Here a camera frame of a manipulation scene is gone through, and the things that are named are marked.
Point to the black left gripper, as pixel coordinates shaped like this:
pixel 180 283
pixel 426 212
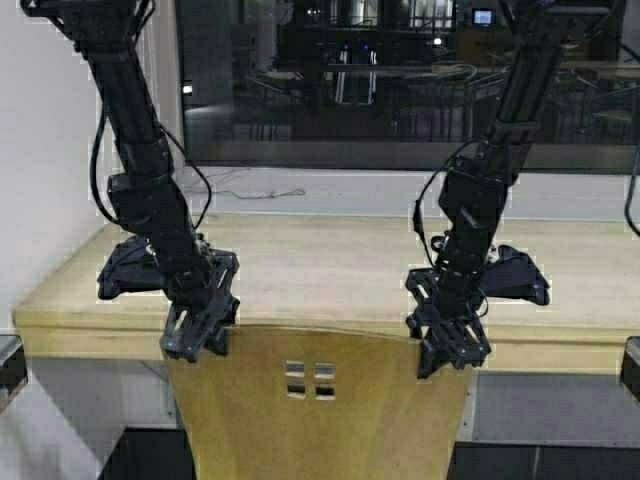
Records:
pixel 202 309

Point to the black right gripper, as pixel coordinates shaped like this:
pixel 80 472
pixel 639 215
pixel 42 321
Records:
pixel 446 326

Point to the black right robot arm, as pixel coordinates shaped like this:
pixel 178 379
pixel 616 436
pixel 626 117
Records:
pixel 466 268

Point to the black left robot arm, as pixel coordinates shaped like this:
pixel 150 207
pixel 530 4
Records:
pixel 164 252

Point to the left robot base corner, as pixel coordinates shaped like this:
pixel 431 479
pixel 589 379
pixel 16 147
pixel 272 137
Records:
pixel 14 371

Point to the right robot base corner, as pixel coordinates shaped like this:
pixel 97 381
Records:
pixel 629 372

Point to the long wooden counter table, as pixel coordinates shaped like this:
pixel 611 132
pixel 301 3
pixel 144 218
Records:
pixel 350 272

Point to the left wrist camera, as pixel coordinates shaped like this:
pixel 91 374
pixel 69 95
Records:
pixel 131 268

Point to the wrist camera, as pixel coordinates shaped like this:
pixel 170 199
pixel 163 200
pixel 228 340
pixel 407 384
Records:
pixel 131 268
pixel 514 275

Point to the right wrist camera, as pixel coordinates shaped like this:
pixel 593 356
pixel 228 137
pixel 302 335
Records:
pixel 514 275

